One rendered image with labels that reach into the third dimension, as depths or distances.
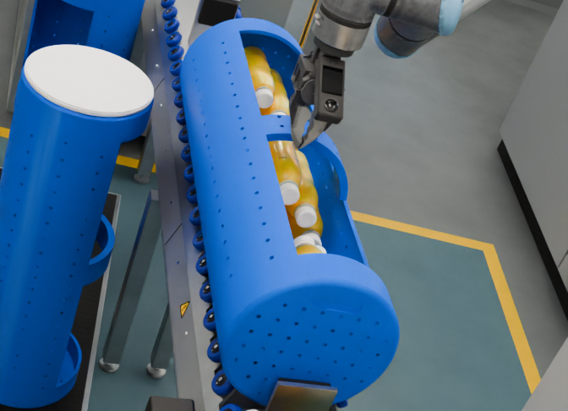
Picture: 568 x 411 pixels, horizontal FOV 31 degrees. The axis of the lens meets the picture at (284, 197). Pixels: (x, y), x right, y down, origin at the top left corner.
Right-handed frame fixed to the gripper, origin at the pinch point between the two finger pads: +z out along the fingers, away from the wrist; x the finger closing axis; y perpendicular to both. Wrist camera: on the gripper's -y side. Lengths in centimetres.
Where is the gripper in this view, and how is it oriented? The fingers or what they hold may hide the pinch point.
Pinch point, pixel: (301, 144)
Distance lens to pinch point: 179.5
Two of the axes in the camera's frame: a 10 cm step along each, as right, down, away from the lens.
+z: -3.0, 7.9, 5.3
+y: -1.5, -5.9, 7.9
